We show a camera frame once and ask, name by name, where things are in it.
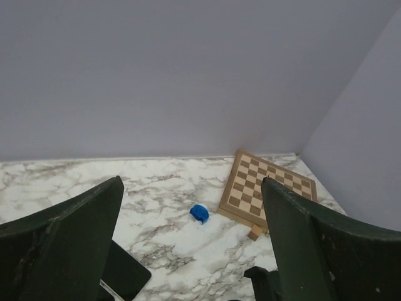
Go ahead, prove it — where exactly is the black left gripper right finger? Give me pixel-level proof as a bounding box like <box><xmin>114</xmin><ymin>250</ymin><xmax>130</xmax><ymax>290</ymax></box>
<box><xmin>261</xmin><ymin>177</ymin><xmax>400</xmax><ymax>300</ymax></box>

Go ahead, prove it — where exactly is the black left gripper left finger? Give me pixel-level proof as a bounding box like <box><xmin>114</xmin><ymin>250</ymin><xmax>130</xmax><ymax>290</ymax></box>
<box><xmin>1</xmin><ymin>176</ymin><xmax>124</xmax><ymax>300</ymax></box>

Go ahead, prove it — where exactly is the dark blue phone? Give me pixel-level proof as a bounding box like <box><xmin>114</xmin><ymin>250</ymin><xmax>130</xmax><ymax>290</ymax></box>
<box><xmin>96</xmin><ymin>241</ymin><xmax>152</xmax><ymax>300</ymax></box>

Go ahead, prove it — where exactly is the black round-base phone stand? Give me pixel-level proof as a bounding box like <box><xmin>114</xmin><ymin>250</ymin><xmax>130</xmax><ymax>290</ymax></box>
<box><xmin>244</xmin><ymin>266</ymin><xmax>284</xmax><ymax>301</ymax></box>

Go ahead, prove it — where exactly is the wooden cube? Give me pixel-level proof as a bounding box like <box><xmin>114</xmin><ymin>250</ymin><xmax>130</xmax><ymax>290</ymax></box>
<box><xmin>247</xmin><ymin>224</ymin><xmax>263</xmax><ymax>241</ymax></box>

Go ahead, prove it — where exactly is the wooden chessboard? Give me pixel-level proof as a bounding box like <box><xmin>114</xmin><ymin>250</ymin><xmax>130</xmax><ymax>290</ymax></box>
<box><xmin>217</xmin><ymin>150</ymin><xmax>318</xmax><ymax>233</ymax></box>

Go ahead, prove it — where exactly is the blue plastic piece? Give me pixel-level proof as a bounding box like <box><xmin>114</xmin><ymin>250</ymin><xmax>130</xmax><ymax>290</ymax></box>
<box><xmin>189</xmin><ymin>204</ymin><xmax>209</xmax><ymax>224</ymax></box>

